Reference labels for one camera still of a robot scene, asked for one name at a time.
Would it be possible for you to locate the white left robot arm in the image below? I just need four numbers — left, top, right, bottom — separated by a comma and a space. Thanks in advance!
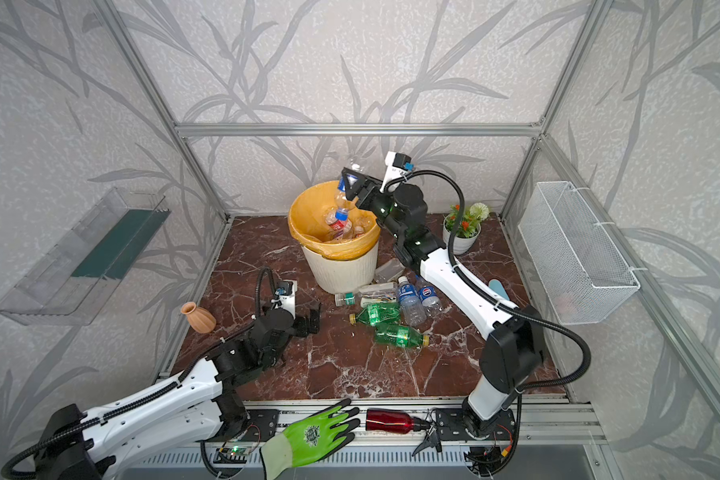
31, 304, 321, 479

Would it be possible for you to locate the yellow bin liner bag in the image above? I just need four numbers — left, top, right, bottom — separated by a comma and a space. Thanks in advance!
287, 180, 381, 261

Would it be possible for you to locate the green black work glove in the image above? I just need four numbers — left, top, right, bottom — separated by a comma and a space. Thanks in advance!
260, 398, 361, 480

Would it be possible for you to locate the green plastic soda bottle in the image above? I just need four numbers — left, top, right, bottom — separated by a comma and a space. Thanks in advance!
349, 302, 401, 327

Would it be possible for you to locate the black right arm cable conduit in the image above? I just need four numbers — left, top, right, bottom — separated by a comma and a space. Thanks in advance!
404, 169, 593, 391

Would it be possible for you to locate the clear bottle green label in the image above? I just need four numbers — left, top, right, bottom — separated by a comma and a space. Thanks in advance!
334, 282, 397, 307

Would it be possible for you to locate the green circuit board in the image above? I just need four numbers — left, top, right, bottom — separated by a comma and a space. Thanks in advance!
213, 444, 250, 465

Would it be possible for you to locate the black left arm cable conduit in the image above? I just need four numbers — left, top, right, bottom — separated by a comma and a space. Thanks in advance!
0, 266, 277, 480

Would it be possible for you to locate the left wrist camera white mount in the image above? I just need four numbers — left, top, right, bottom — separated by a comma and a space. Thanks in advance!
271, 280, 298, 317

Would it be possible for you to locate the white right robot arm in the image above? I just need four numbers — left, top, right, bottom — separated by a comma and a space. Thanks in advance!
341, 168, 546, 439

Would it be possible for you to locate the aluminium frame crossbar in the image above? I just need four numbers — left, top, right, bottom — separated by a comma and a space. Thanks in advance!
175, 123, 541, 137

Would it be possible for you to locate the small terracotta vase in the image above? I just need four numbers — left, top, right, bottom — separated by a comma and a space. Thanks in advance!
180, 302, 217, 334

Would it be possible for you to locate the blue label bottle white cap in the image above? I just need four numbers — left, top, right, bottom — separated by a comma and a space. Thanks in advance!
397, 276, 427, 327

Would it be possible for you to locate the red metallic bottle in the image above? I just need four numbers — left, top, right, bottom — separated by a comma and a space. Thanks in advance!
365, 409, 431, 435

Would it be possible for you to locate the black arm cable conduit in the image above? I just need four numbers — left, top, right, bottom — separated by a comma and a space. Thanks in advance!
404, 169, 593, 391
0, 266, 277, 480

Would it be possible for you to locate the clear acrylic wall shelf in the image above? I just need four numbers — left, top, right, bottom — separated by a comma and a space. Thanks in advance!
0, 187, 171, 326

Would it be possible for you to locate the clear bottle white cap green band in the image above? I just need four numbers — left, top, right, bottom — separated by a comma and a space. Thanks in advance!
374, 258, 406, 284

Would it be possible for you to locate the white ribbed waste bin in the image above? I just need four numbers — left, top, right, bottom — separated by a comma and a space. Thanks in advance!
302, 243, 379, 294

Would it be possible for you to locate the white pot with flowers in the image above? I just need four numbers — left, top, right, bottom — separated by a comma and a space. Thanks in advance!
443, 203, 491, 255

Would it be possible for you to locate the white wire mesh basket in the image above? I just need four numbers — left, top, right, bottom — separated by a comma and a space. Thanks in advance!
519, 181, 640, 326

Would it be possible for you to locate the light blue silicone spatula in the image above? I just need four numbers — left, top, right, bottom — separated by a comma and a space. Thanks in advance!
488, 279, 509, 301

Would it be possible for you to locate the Pepsi blue label bottle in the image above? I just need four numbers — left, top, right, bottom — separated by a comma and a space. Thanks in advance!
416, 277, 442, 317

